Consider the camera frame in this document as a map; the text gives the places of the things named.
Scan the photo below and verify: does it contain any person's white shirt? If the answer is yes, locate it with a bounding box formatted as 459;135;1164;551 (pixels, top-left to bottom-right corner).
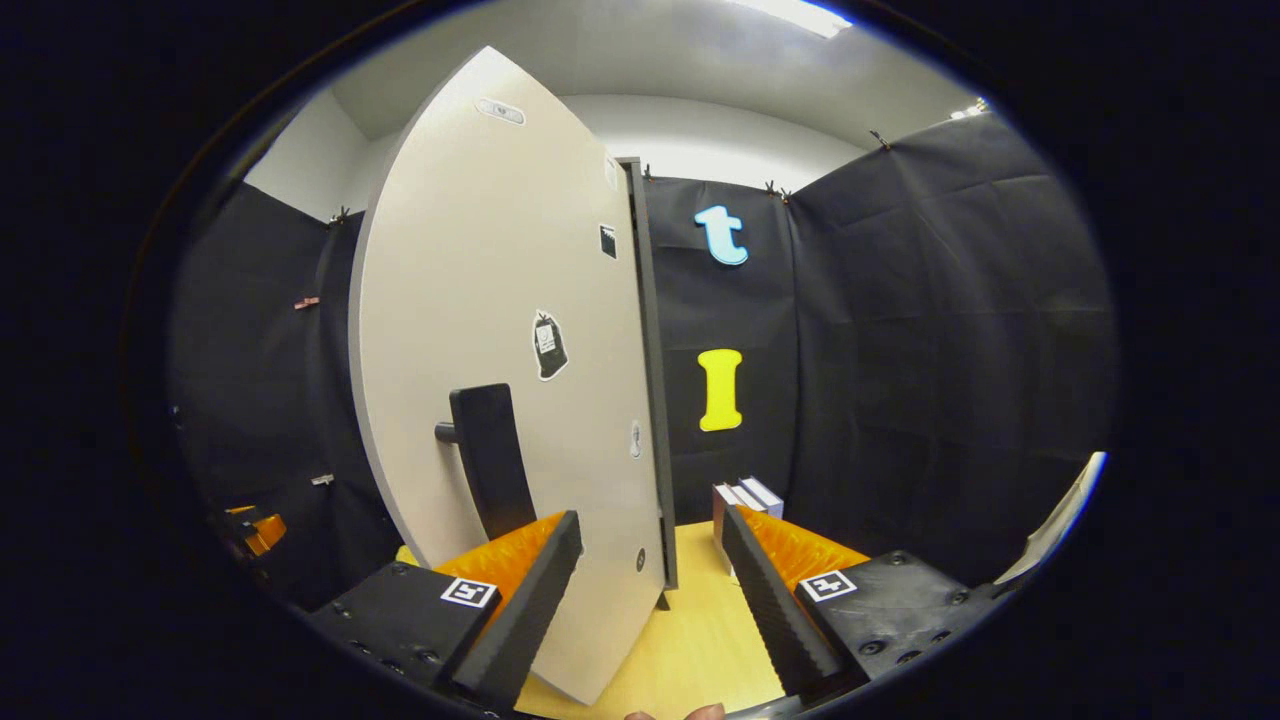
995;450;1108;588

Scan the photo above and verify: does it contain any long ceiling light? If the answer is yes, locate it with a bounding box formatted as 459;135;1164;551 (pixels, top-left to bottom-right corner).
730;0;853;39

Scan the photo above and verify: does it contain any beige cabinet door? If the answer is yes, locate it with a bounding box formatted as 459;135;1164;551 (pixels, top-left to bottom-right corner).
348;45;669;706

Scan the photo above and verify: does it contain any black door handle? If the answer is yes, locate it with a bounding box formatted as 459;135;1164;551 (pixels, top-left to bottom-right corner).
435;383;536;541

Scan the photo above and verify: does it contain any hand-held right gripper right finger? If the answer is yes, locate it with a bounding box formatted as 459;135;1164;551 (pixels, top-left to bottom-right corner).
720;503;1003;701

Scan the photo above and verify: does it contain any black backdrop cloth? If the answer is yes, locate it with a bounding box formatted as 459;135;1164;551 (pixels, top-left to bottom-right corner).
165;110;1119;611

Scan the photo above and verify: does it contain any stack of white books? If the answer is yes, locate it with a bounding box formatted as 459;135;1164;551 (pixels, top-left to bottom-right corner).
712;477;785;576

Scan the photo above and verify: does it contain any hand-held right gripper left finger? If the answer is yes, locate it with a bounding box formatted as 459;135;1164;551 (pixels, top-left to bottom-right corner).
305;510;584;711

